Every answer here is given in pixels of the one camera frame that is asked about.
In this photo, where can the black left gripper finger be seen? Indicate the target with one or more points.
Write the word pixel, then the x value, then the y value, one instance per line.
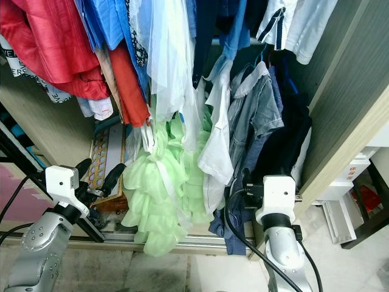
pixel 116 176
pixel 84 165

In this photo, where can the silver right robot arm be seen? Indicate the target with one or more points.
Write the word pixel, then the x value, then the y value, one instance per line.
pixel 282 255

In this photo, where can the light green ruffled dress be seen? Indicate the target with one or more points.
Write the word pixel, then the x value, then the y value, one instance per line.
pixel 158 201

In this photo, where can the plain white hanging shirt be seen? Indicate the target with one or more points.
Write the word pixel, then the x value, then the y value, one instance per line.
pixel 219 152

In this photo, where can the white and pink garment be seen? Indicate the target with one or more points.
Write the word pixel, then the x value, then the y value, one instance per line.
pixel 97 108

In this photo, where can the dark navy hanging garment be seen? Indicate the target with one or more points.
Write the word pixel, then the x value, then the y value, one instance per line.
pixel 285 134

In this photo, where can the black framed sliding wardrobe door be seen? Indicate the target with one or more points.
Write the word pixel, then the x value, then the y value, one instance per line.
pixel 17 149

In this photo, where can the grey denim shirt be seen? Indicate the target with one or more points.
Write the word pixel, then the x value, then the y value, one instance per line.
pixel 255 109

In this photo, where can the white drawer unit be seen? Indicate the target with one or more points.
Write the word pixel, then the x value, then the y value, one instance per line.
pixel 337 219

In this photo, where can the orange-red hanging garment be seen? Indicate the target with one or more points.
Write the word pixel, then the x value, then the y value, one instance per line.
pixel 130 85

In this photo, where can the small red item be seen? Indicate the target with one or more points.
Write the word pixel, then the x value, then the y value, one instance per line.
pixel 369 199

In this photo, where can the white garment with black letters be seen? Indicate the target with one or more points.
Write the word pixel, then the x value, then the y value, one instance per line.
pixel 24 66

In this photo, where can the red hanging garment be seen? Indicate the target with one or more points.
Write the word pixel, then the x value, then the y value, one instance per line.
pixel 61 36

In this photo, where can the white sheer hanging dress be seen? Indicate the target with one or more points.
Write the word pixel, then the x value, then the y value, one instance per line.
pixel 170 55

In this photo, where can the bright blue hanging shirt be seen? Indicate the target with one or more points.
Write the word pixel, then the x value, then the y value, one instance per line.
pixel 115 24

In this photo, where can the beige wooden wardrobe side panel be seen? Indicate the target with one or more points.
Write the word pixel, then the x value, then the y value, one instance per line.
pixel 346 79

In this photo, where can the blue denim hanging shirt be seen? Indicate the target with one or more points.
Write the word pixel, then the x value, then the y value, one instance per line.
pixel 237 30

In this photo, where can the white shirt with navy stripes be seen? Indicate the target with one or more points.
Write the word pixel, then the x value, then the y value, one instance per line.
pixel 310 30

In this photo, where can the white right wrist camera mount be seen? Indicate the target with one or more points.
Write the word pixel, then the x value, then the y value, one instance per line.
pixel 278 194

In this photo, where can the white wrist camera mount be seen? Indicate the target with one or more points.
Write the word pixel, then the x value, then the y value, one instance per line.
pixel 62 181
pixel 278 194

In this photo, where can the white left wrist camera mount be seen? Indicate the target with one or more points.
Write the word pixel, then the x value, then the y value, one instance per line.
pixel 62 181

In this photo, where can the silver wardrobe floor rail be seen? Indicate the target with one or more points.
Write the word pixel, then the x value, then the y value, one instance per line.
pixel 194 244

